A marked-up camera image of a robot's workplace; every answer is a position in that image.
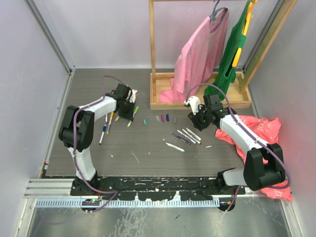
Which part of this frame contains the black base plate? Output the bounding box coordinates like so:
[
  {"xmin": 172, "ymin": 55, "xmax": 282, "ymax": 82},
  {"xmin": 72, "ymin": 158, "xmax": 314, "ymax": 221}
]
[{"xmin": 70, "ymin": 176, "xmax": 245, "ymax": 201}]

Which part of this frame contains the red plastic bag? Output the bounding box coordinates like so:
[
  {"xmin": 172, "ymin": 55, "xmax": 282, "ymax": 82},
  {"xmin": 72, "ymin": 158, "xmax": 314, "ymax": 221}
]
[{"xmin": 215, "ymin": 115, "xmax": 293, "ymax": 202}]

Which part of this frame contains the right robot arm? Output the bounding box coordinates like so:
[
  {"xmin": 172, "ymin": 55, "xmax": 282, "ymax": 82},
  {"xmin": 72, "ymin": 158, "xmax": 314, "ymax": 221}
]
[{"xmin": 184, "ymin": 94, "xmax": 286, "ymax": 195}]

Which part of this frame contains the dark purple pen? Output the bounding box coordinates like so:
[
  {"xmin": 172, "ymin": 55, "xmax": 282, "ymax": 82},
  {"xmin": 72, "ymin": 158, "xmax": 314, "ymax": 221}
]
[{"xmin": 171, "ymin": 132, "xmax": 192, "ymax": 145}]

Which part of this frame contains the yellow hanger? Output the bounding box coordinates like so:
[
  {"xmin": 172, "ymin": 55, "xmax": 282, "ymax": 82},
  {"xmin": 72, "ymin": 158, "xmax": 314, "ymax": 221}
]
[{"xmin": 232, "ymin": 0, "xmax": 257, "ymax": 68}]

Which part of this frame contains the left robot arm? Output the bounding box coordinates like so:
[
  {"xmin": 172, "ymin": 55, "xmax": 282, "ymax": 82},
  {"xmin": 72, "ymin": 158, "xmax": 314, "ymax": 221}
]
[{"xmin": 58, "ymin": 83, "xmax": 137, "ymax": 196}]

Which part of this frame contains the blue band white pen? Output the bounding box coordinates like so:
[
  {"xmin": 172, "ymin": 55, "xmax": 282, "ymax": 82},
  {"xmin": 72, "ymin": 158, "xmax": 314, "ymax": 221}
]
[{"xmin": 99, "ymin": 124, "xmax": 107, "ymax": 145}]

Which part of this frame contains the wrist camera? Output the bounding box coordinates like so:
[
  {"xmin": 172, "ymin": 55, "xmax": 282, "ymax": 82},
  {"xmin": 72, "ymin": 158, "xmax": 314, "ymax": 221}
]
[
  {"xmin": 129, "ymin": 89, "xmax": 138, "ymax": 103},
  {"xmin": 184, "ymin": 96, "xmax": 201, "ymax": 115}
]

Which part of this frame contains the orange cap white pen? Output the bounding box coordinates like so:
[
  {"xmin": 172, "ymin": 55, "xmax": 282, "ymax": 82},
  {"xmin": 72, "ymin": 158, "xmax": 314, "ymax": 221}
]
[{"xmin": 106, "ymin": 112, "xmax": 115, "ymax": 134}]

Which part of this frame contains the white slotted cable duct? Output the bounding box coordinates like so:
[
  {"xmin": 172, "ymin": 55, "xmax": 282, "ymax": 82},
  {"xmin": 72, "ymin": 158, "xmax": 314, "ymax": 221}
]
[{"xmin": 35, "ymin": 198, "xmax": 220, "ymax": 208}]

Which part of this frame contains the wooden clothes rack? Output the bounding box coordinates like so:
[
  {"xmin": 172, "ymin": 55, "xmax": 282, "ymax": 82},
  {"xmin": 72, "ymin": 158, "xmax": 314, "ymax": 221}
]
[{"xmin": 148, "ymin": 0, "xmax": 298, "ymax": 111}]

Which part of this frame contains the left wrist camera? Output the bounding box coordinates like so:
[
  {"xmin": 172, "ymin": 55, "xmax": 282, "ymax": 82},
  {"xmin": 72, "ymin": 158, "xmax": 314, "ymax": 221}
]
[{"xmin": 129, "ymin": 89, "xmax": 138, "ymax": 103}]

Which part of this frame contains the purple cap white marker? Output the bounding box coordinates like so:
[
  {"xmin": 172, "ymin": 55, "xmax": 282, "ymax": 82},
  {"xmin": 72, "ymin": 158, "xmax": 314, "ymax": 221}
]
[{"xmin": 177, "ymin": 129, "xmax": 197, "ymax": 144}]

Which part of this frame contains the blue cap white marker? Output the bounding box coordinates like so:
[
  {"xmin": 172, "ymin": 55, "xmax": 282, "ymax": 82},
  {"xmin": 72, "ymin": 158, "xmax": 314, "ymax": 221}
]
[{"xmin": 182, "ymin": 128, "xmax": 201, "ymax": 144}]

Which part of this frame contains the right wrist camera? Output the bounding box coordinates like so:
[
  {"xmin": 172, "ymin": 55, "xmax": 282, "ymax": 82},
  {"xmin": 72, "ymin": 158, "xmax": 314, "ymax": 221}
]
[{"xmin": 184, "ymin": 96, "xmax": 201, "ymax": 115}]

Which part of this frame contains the white pen teal tip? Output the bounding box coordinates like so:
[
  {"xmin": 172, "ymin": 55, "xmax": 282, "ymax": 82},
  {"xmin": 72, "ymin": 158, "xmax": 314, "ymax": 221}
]
[{"xmin": 165, "ymin": 143, "xmax": 185, "ymax": 153}]

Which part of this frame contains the pink t-shirt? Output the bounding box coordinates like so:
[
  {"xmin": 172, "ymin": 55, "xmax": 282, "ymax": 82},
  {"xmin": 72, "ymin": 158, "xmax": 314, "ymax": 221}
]
[{"xmin": 159, "ymin": 7, "xmax": 229, "ymax": 103}]

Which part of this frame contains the green t-shirt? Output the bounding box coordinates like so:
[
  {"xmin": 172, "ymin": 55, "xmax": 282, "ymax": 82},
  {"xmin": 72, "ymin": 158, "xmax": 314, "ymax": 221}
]
[{"xmin": 204, "ymin": 1, "xmax": 250, "ymax": 100}]

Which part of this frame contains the grey hanger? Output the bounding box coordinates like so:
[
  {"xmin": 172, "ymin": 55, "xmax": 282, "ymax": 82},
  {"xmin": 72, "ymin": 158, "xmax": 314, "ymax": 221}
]
[{"xmin": 209, "ymin": 0, "xmax": 228, "ymax": 23}]

